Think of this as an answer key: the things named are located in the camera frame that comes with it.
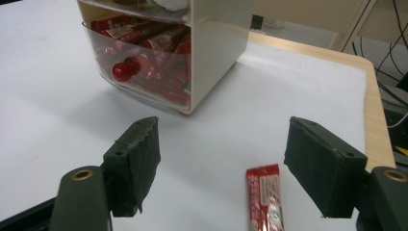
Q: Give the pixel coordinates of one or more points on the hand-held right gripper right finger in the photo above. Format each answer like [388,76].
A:
[324,170]

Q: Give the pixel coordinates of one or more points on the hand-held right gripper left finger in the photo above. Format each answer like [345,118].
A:
[133,170]

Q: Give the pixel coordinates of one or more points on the red snack packet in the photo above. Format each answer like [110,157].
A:
[264,199]

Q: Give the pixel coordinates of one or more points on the clear drawer with red knob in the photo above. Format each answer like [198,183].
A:
[122,72]

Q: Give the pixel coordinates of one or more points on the pile of red packets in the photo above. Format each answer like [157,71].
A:
[160,41]

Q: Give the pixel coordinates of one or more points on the white drawer cabinet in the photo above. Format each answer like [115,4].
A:
[215,51]

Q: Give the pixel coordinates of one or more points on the black equipment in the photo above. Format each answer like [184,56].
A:
[397,128]

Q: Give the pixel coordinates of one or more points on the white metal stand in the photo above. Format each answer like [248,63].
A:
[356,24]

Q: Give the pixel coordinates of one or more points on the small black box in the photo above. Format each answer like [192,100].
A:
[257,22]

